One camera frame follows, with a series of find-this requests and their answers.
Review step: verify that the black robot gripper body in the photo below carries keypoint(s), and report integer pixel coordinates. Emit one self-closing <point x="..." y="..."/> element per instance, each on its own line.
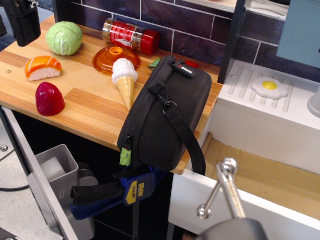
<point x="24" y="19"/>

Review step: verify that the black zipper case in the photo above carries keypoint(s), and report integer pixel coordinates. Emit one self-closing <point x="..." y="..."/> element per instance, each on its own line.
<point x="160" y="127"/>

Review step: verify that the green tape zipper pull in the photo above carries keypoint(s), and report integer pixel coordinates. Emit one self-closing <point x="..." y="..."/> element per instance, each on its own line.
<point x="125" y="157"/>

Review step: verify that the green toy cabbage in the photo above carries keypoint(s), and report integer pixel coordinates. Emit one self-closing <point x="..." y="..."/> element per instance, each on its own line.
<point x="64" y="38"/>

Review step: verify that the salmon sushi toy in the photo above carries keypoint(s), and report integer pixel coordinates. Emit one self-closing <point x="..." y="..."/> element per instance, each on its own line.
<point x="42" y="67"/>

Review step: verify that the dark red toy fruit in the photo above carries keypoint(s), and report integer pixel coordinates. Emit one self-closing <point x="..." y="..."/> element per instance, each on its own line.
<point x="49" y="99"/>

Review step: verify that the orange translucent pot lid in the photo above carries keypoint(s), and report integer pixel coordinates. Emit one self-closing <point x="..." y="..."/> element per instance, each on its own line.
<point x="104" y="60"/>

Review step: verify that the toy ice cream cone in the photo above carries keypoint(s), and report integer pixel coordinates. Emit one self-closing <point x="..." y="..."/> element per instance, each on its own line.
<point x="124" y="75"/>

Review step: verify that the red-capped spice jar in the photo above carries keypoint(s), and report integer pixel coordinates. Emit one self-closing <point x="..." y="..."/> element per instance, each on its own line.
<point x="131" y="36"/>

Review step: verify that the green toy piece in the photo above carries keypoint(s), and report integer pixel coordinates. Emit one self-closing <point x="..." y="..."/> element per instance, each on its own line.
<point x="154" y="64"/>

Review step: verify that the grey plastic bin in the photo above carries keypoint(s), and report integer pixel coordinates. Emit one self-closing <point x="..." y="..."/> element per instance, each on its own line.
<point x="63" y="173"/>

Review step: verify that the red toy piece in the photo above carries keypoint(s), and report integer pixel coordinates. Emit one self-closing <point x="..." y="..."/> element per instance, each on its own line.
<point x="192" y="64"/>

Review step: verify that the blue Irwin bar clamp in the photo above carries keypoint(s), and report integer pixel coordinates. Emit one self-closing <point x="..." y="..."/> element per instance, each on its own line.
<point x="89" y="201"/>

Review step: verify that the fried egg toy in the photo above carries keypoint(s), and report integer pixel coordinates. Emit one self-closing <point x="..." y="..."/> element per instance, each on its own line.
<point x="269" y="88"/>

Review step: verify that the white sink drawer unit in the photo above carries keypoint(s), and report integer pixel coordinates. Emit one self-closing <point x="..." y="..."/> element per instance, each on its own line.
<point x="277" y="146"/>

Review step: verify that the light blue cabinet door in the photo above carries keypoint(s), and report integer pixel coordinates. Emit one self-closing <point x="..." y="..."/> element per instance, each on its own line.
<point x="300" y="39"/>

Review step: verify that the grey cup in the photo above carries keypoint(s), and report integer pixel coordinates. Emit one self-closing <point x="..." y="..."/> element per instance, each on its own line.
<point x="313" y="104"/>

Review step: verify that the metal screw clamp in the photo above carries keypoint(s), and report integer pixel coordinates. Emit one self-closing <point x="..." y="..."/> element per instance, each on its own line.
<point x="239" y="227"/>

